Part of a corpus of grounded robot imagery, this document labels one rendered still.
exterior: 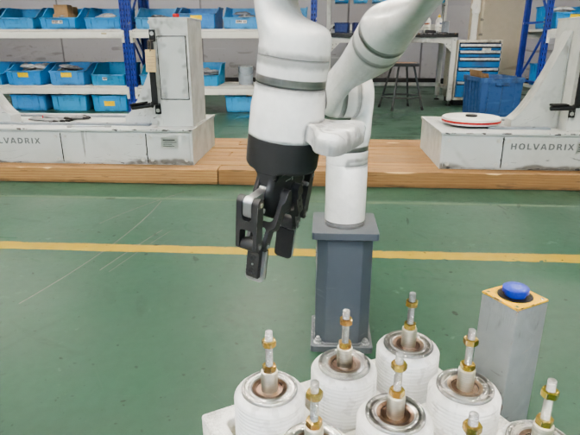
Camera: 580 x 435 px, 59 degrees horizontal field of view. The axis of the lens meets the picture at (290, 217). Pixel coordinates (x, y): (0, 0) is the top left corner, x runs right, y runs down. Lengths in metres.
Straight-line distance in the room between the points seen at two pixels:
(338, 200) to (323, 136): 0.66
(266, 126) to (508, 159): 2.35
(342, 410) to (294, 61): 0.49
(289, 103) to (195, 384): 0.80
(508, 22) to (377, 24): 6.19
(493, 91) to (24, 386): 4.55
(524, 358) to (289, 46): 0.64
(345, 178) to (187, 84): 1.72
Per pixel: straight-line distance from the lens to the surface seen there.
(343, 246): 1.14
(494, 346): 0.91
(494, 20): 6.99
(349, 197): 1.12
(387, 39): 0.88
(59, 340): 1.41
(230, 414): 0.81
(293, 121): 0.49
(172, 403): 1.13
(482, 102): 5.11
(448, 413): 0.75
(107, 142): 2.84
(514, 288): 0.88
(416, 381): 0.82
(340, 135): 0.47
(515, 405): 0.97
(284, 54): 0.49
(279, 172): 0.51
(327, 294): 1.19
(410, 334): 0.82
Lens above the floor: 0.70
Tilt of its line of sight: 19 degrees down
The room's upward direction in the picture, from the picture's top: straight up
